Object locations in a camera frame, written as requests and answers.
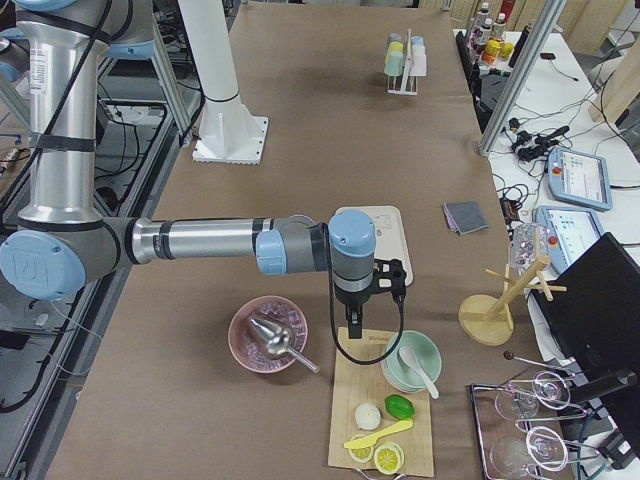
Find lemon slice right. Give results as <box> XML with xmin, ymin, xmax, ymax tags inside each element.
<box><xmin>373</xmin><ymin>442</ymin><xmax>405</xmax><ymax>475</ymax></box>

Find wooden cutting board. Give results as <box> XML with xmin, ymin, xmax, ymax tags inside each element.
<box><xmin>327</xmin><ymin>326</ymin><xmax>436</xmax><ymax>476</ymax></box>

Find lemon slice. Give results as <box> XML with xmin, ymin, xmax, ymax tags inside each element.
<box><xmin>348</xmin><ymin>446</ymin><xmax>374</xmax><ymax>464</ymax></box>
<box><xmin>373</xmin><ymin>442</ymin><xmax>405</xmax><ymax>475</ymax></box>

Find metal ice scoop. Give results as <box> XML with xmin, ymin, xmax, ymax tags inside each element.
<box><xmin>248</xmin><ymin>314</ymin><xmax>320</xmax><ymax>374</ymax></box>

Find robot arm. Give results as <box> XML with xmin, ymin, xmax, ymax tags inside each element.
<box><xmin>1</xmin><ymin>1</ymin><xmax>376</xmax><ymax>338</ymax></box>

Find white peeled fruit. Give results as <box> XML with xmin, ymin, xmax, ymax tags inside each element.
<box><xmin>354</xmin><ymin>402</ymin><xmax>381</xmax><ymax>431</ymax></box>

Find clear glass cup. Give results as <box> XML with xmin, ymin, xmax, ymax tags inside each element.
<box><xmin>509</xmin><ymin>223</ymin><xmax>548</xmax><ymax>274</ymax></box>

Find green cup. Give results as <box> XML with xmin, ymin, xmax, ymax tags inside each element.
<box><xmin>384</xmin><ymin>51</ymin><xmax>404</xmax><ymax>77</ymax></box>

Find black monitor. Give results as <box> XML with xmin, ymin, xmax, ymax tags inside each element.
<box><xmin>535</xmin><ymin>232</ymin><xmax>639</xmax><ymax>380</ymax></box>

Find teach pendant far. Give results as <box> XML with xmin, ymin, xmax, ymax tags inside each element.
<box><xmin>547</xmin><ymin>146</ymin><xmax>613</xmax><ymax>211</ymax></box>

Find green lime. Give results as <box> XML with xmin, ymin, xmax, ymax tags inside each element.
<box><xmin>384</xmin><ymin>394</ymin><xmax>415</xmax><ymax>420</ymax></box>

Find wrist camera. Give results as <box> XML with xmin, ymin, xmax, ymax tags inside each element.
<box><xmin>369</xmin><ymin>259</ymin><xmax>407</xmax><ymax>305</ymax></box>

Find yellow plastic knife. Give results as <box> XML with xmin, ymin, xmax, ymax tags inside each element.
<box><xmin>343</xmin><ymin>418</ymin><xmax>414</xmax><ymax>450</ymax></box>

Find stacked green bowls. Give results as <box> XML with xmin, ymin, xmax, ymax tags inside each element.
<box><xmin>380</xmin><ymin>329</ymin><xmax>443</xmax><ymax>394</ymax></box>

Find pink bowl with ice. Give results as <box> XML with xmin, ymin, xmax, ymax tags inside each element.
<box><xmin>228</xmin><ymin>295</ymin><xmax>308</xmax><ymax>374</ymax></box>

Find teach pendant near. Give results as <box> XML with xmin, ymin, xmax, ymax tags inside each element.
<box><xmin>535</xmin><ymin>206</ymin><xmax>604</xmax><ymax>274</ymax></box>

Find aluminium frame post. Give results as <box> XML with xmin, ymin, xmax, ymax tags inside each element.
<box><xmin>478</xmin><ymin>0</ymin><xmax>567</xmax><ymax>157</ymax></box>

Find white ceramic spoon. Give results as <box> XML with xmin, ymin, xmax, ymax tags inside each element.
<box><xmin>399</xmin><ymin>346</ymin><xmax>439</xmax><ymax>399</ymax></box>

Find yellow cup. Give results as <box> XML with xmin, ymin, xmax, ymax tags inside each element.
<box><xmin>385</xmin><ymin>41</ymin><xmax>404</xmax><ymax>64</ymax></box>

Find grey folded cloth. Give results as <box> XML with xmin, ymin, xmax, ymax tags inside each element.
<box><xmin>442</xmin><ymin>201</ymin><xmax>489</xmax><ymax>235</ymax></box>

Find pink cup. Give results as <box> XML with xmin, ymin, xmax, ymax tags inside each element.
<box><xmin>409</xmin><ymin>51</ymin><xmax>428</xmax><ymax>77</ymax></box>

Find cream rabbit tray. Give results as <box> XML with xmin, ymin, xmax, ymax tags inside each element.
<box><xmin>335</xmin><ymin>205</ymin><xmax>413</xmax><ymax>286</ymax></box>

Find lemon slice left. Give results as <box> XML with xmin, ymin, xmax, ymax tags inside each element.
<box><xmin>348</xmin><ymin>446</ymin><xmax>374</xmax><ymax>464</ymax></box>

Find teach pendant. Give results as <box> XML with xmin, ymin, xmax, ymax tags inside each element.
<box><xmin>547</xmin><ymin>146</ymin><xmax>613</xmax><ymax>211</ymax></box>
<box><xmin>535</xmin><ymin>206</ymin><xmax>604</xmax><ymax>274</ymax></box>

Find cream white cup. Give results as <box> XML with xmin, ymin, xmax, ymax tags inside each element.
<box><xmin>412</xmin><ymin>44</ymin><xmax>426</xmax><ymax>56</ymax></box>

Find white wire cup rack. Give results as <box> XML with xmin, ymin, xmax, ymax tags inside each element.
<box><xmin>385</xmin><ymin>37</ymin><xmax>417</xmax><ymax>96</ymax></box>

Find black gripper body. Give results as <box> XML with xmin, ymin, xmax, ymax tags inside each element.
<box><xmin>341</xmin><ymin>297</ymin><xmax>363</xmax><ymax>325</ymax></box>

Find wooden mug tree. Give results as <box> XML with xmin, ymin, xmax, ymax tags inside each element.
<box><xmin>458</xmin><ymin>254</ymin><xmax>567</xmax><ymax>346</ymax></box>

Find wire glass rack tray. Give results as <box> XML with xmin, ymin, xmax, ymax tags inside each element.
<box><xmin>469</xmin><ymin>361</ymin><xmax>601</xmax><ymax>479</ymax></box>

